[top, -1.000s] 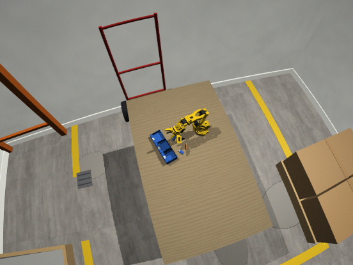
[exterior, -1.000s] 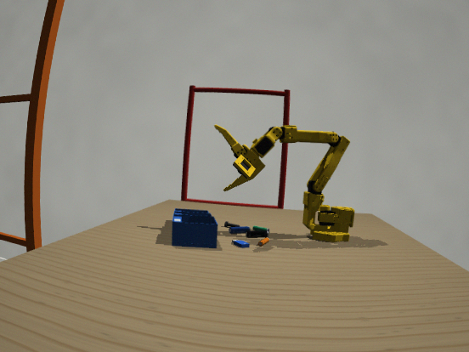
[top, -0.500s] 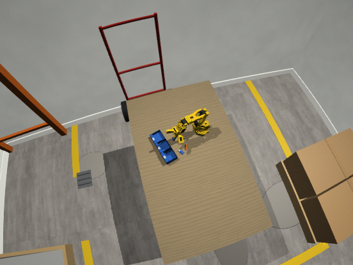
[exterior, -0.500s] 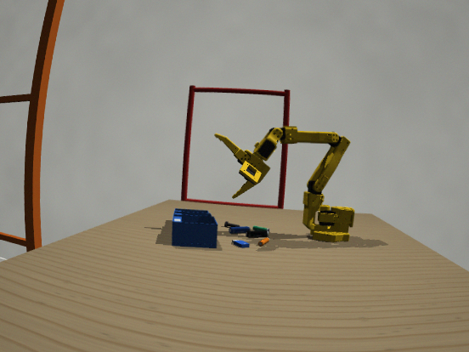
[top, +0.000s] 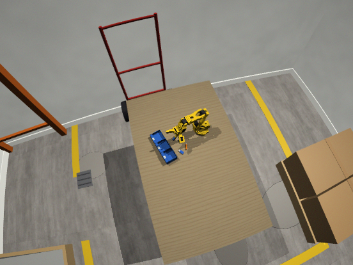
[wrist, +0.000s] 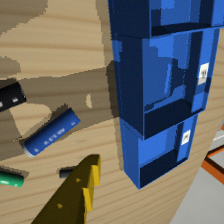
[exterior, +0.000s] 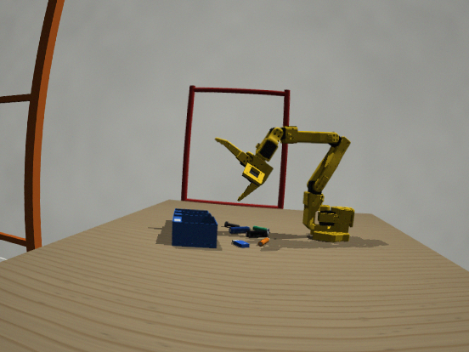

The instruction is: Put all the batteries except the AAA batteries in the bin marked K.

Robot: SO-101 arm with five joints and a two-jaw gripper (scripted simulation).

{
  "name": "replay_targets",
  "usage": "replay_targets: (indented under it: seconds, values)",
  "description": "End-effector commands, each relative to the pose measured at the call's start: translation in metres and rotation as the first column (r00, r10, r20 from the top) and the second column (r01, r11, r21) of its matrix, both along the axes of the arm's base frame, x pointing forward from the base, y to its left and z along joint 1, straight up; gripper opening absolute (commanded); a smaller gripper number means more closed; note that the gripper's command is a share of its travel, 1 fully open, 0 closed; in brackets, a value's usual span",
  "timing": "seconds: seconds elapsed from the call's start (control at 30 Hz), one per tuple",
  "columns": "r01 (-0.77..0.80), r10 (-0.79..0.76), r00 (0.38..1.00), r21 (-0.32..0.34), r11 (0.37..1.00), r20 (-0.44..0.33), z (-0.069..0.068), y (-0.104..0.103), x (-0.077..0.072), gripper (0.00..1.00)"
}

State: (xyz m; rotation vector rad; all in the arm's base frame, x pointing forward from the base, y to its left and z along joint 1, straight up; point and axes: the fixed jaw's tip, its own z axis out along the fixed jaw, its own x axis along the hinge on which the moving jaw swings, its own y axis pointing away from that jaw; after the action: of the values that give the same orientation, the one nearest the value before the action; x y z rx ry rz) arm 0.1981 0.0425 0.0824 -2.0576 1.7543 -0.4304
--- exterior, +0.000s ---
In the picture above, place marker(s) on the dark grey bolt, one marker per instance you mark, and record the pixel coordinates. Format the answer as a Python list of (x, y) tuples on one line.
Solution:
[(230, 225)]

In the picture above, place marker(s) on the blue usb stick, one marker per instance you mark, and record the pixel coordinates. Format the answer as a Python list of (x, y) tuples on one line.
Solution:
[(241, 244)]

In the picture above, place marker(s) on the blue bin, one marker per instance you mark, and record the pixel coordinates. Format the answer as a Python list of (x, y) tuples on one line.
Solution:
[(190, 230)]

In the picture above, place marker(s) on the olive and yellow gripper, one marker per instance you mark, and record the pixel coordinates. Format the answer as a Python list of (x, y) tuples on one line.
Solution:
[(256, 177)]

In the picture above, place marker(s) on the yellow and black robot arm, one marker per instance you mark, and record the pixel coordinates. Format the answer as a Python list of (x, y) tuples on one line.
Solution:
[(338, 217)]

